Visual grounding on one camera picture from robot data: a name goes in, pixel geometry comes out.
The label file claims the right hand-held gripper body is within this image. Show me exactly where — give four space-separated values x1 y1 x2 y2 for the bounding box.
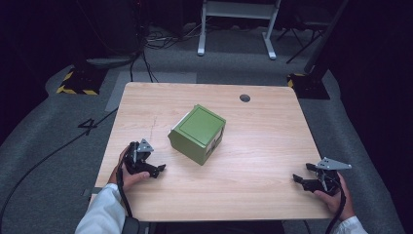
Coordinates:
311 157 353 197

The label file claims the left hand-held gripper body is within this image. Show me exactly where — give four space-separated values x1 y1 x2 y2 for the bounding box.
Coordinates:
124 138 154 175

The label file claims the green box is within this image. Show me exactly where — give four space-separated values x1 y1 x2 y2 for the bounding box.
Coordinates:
167 103 227 167

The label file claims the person's left hand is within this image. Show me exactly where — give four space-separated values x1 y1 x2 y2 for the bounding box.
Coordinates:
108 145 151 193

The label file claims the person's right hand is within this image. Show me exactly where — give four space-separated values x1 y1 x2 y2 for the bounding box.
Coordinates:
313 172 357 222

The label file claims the black base with dark pole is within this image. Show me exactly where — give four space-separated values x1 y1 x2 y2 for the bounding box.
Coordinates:
286 0 351 100

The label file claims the black base with yellow stripes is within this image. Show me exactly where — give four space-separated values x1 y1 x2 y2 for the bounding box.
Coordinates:
56 66 108 97

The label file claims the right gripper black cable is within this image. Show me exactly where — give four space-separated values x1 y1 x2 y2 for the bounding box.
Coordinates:
324 181 347 234

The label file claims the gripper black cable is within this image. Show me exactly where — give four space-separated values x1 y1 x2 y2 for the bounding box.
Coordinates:
324 181 347 234
116 162 134 218

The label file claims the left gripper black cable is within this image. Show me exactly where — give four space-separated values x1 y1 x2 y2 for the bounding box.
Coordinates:
116 162 134 218

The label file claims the black cable box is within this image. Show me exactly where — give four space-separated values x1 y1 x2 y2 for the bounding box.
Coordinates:
121 216 141 234

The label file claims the long black floor cable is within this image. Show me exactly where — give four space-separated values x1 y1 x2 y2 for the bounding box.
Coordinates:
0 107 119 234

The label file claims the bundle of floor cables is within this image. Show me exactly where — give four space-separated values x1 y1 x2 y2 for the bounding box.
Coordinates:
129 19 208 84

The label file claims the white metal stand frame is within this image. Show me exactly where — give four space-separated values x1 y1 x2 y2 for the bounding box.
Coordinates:
197 0 282 61

